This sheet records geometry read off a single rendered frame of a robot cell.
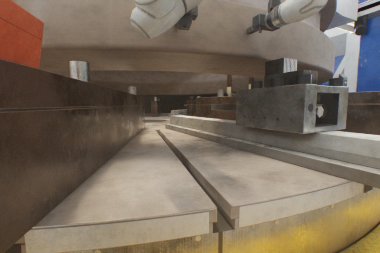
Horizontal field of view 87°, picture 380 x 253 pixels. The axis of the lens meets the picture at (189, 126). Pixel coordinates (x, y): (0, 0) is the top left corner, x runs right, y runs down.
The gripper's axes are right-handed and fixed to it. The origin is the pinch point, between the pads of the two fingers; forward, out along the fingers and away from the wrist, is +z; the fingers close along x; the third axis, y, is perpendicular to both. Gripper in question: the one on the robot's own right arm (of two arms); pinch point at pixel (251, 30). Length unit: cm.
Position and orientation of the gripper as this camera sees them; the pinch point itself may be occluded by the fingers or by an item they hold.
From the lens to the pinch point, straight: 122.3
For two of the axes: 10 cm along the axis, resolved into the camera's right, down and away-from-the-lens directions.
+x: 9.2, -0.5, 4.0
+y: 0.1, 9.9, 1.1
